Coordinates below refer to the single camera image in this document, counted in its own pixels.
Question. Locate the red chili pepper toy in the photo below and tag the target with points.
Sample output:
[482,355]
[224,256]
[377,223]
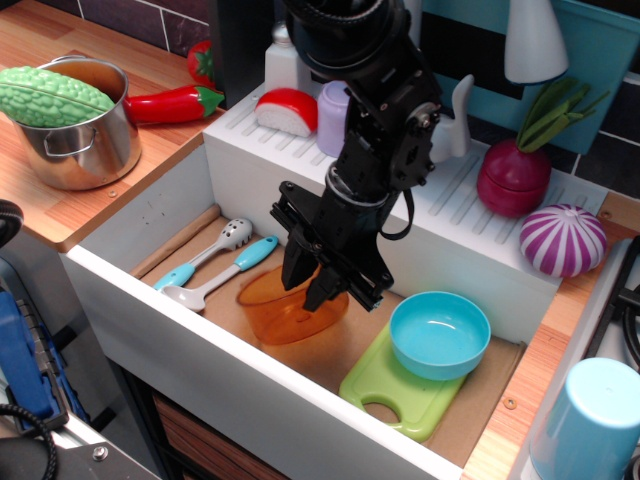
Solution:
[180,105]

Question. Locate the teal wall shelf box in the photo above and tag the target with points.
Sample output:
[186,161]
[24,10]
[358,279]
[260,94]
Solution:
[468,37]

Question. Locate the green bitter gourd toy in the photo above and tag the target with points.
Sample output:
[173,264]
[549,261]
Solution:
[45,99]

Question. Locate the blue black clamp device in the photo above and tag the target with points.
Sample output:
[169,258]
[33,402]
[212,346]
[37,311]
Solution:
[30,360]

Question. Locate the light blue plastic cup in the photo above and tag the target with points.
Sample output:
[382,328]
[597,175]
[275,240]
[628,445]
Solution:
[592,429]

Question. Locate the white salt shaker silver cap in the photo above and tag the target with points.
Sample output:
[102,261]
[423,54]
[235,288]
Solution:
[283,66]

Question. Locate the purple white striped onion toy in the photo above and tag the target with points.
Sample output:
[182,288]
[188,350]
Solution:
[563,240]

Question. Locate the green plastic cutting board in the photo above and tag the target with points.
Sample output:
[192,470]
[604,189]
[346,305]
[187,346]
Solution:
[379,378]

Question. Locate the purple plastic cup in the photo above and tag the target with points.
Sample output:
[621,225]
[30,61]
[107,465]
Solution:
[333,102]

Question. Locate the orange transparent plastic pot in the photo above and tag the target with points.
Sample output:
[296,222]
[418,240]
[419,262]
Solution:
[277,316]

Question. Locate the stainless steel pot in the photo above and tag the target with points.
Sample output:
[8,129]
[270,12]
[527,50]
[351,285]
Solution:
[90,154]

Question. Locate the black stove grate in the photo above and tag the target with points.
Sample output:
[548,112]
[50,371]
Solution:
[616,335]

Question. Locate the red white cheese wedge toy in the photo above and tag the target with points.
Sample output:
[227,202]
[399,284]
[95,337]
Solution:
[288,110]

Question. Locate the red radish toy green leaves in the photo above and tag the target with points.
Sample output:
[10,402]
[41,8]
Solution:
[515,173]

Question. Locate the grey toy faucet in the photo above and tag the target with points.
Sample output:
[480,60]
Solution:
[451,137]

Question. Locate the blue plastic bowl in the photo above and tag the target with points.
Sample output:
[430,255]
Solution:
[439,336]

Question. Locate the white cone lamp shade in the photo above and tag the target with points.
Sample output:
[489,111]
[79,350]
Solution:
[535,51]

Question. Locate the white toy sink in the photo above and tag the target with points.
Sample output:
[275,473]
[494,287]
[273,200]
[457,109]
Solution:
[294,424]

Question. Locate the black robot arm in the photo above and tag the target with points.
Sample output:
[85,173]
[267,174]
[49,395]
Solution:
[394,103]

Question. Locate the white ladle blue handle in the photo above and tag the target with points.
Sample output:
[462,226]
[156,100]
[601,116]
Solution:
[251,256]

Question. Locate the red strawberry toy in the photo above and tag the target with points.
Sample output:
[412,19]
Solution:
[200,64]

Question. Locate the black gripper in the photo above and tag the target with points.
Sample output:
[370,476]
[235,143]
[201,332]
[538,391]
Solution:
[332,241]

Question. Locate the white slotted spoon blue handle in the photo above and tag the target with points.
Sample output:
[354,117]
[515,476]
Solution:
[235,234]

